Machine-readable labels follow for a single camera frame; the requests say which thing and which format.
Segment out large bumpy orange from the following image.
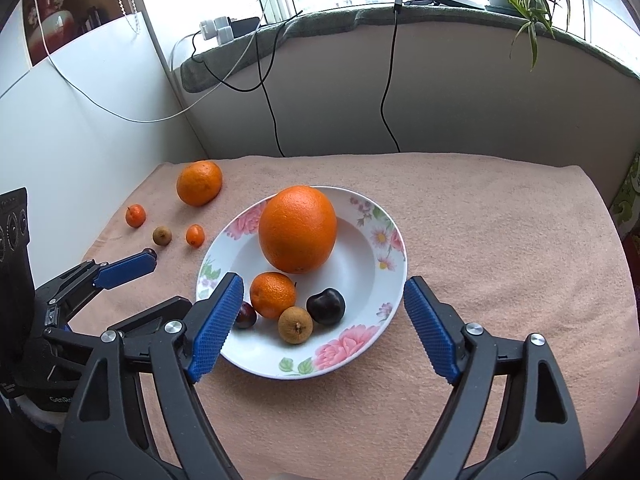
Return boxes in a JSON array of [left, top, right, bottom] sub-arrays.
[[176, 160, 223, 207]]

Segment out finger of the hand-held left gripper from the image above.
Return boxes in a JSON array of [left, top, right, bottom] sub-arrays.
[[34, 251, 158, 321], [42, 296, 193, 358]]

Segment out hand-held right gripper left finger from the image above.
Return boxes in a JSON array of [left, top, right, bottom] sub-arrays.
[[57, 271, 245, 480]]

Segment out large smooth orange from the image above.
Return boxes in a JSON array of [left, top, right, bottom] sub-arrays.
[[258, 186, 338, 275]]

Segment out red vase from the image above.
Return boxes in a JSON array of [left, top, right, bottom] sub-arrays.
[[25, 0, 71, 61]]

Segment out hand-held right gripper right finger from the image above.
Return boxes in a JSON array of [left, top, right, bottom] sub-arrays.
[[402, 276, 587, 480]]

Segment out white floral plate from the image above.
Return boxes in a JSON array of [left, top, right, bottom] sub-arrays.
[[196, 186, 407, 380]]

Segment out grey windowsill cloth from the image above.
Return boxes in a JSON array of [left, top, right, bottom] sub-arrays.
[[180, 2, 640, 93]]

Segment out dark books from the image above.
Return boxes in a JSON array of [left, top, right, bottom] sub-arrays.
[[77, 5, 108, 33]]

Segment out black power adapter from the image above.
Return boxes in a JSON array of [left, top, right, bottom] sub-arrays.
[[231, 16, 261, 38]]

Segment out black cable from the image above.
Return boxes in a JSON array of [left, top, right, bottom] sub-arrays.
[[192, 7, 306, 158], [381, 0, 407, 153]]

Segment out white cabinet panel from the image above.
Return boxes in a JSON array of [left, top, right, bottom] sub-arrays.
[[0, 10, 211, 281]]

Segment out white cable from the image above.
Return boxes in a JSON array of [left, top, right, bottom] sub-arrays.
[[0, 0, 281, 123]]

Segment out peach towel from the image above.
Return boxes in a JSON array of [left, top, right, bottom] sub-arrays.
[[80, 152, 631, 480]]

